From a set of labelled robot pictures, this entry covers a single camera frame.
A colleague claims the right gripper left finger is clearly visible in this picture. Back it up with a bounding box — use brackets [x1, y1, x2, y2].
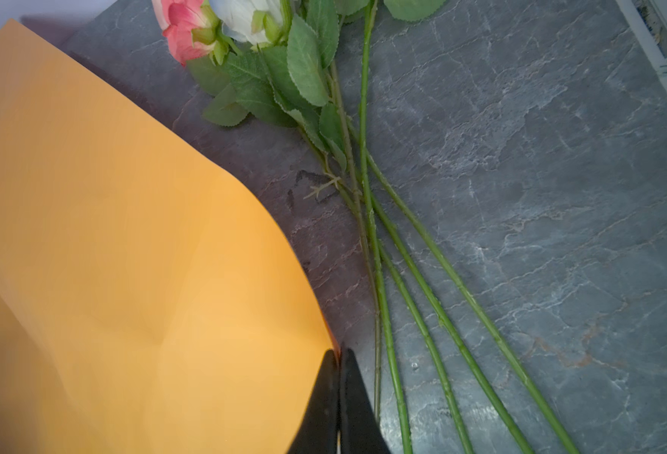
[288, 350, 340, 454]

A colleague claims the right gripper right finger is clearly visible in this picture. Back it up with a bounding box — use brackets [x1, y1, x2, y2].
[339, 347, 391, 454]

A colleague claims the orange wrapping paper sheet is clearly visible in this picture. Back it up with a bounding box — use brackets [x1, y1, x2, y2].
[0, 21, 334, 453]

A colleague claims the white fake rose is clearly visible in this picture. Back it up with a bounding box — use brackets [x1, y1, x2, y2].
[207, 0, 581, 454]

